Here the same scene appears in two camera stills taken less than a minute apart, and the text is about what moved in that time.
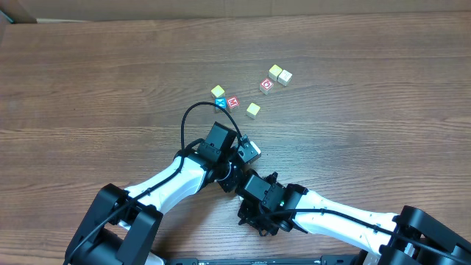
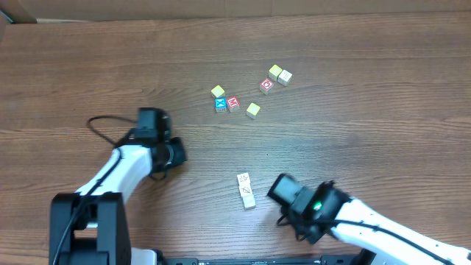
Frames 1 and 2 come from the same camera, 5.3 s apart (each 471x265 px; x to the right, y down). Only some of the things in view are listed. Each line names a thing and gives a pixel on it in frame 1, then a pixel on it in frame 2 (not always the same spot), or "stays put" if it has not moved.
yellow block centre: (252, 110) stays put
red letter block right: (266, 85) stays put
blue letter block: (221, 101) stays put
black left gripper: (237, 162) to (179, 152)
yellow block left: (217, 91) stays put
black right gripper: (250, 216) to (301, 201)
